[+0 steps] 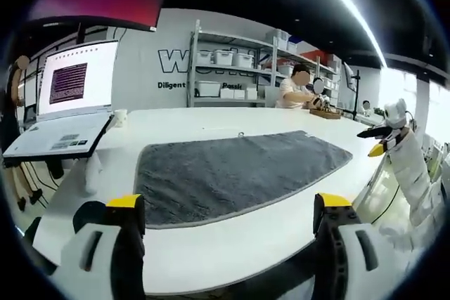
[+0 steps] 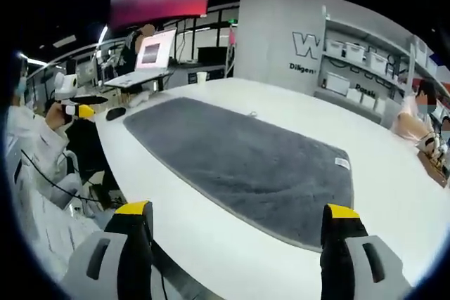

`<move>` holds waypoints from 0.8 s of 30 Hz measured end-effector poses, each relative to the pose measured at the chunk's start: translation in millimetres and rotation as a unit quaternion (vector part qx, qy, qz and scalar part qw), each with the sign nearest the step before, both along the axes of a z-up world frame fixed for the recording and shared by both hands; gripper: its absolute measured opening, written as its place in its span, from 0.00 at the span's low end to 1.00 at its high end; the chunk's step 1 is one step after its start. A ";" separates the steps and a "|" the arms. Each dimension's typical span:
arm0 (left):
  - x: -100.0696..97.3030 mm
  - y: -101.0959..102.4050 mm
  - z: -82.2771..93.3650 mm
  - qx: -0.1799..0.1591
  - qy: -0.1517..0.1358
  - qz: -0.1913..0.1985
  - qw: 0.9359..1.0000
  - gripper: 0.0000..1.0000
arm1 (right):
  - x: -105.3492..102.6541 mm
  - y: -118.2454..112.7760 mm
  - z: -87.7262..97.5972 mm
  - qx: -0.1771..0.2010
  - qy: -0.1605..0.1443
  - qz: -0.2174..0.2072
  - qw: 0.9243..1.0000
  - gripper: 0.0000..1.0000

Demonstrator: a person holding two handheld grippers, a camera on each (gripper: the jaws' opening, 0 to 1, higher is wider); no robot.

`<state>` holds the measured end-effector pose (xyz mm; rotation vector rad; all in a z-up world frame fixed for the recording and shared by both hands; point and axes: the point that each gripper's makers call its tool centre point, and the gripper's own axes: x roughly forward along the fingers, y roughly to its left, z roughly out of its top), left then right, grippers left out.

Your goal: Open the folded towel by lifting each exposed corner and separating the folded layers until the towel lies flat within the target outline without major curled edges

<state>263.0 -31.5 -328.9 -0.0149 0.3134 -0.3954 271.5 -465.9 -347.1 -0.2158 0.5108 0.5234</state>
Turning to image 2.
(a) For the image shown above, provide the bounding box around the grey metal shelving rack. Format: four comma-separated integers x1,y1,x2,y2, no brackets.
407,34,450,104
312,4,412,125

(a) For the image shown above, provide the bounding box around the grey reception counter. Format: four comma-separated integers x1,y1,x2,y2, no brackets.
172,64,235,87

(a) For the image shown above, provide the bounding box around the white lidded storage bin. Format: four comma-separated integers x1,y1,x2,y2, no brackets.
325,39,345,55
368,51,390,74
346,42,367,62

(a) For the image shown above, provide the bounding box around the clear storage bin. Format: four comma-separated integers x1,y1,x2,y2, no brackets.
409,34,428,65

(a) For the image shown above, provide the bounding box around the person's head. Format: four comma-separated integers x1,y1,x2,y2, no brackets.
10,57,31,105

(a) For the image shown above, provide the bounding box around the grey fluffy towel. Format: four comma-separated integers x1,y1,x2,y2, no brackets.
122,96,354,254

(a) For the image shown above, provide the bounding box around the black monitor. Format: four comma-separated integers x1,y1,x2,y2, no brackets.
198,46,228,66

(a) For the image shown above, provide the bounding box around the black cable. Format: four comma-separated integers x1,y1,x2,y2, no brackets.
20,148,103,204

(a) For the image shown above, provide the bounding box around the person's white clothed body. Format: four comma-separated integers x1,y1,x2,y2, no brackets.
5,103,120,280

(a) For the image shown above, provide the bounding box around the black computer mouse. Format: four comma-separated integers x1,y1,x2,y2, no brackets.
105,106,127,122

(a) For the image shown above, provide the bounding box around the open laptop with pink screen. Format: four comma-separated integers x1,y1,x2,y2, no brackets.
104,28,177,89

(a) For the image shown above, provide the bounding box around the large white storage box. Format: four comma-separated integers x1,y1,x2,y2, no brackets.
325,71,352,96

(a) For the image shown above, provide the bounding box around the brown wooden tray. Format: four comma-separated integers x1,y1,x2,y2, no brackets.
416,150,450,189

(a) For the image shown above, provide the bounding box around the person's left hand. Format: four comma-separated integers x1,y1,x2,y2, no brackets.
44,101,75,131

